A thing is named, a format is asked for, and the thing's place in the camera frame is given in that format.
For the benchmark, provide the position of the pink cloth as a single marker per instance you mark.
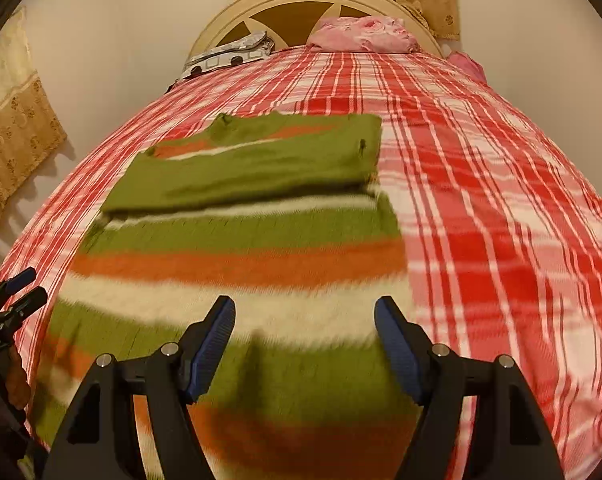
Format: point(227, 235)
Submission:
point(466, 64)

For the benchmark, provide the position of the cream arched wooden headboard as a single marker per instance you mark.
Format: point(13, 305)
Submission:
point(216, 25)

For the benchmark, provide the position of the red plaid bed sheet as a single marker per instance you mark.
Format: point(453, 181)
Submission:
point(481, 185)

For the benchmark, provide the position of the green striped knit sweater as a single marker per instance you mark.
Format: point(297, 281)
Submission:
point(261, 180)

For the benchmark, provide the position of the wide beige floral curtain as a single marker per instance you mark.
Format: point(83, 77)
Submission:
point(16, 125)

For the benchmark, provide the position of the pink floral pillow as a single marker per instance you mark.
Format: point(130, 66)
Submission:
point(366, 35)

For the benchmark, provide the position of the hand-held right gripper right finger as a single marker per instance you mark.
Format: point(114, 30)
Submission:
point(398, 345)

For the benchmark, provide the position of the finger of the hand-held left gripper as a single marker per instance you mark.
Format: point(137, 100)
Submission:
point(21, 279)
point(28, 301)

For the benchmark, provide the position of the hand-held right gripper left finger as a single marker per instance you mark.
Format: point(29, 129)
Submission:
point(213, 340)

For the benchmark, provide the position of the person's left hand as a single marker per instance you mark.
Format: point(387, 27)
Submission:
point(17, 380)

